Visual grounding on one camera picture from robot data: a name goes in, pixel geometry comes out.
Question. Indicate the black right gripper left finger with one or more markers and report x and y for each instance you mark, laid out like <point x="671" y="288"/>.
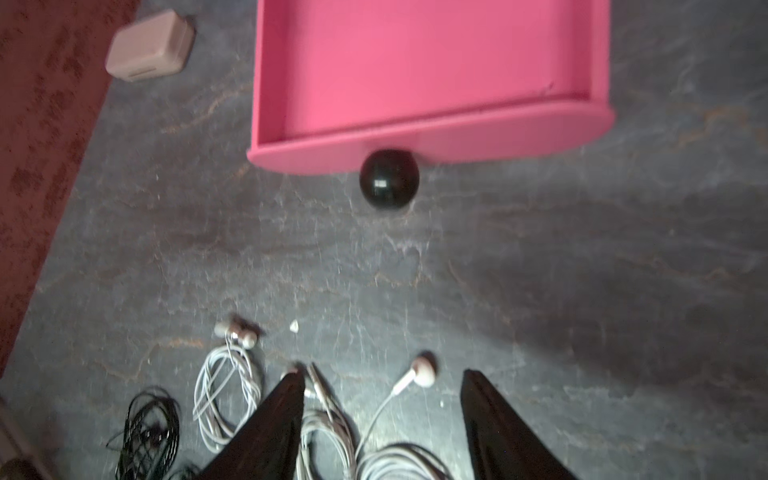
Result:
<point x="266" y="447"/>

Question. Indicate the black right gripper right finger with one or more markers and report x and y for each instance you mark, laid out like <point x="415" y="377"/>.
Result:
<point x="500" y="444"/>

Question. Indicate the pink drawer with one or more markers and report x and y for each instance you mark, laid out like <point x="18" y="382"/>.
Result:
<point x="446" y="81"/>

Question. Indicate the black earphones left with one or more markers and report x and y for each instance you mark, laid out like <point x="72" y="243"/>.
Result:
<point x="148" y="444"/>

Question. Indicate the pink pencil case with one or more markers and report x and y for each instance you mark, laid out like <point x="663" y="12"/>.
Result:
<point x="153" y="47"/>

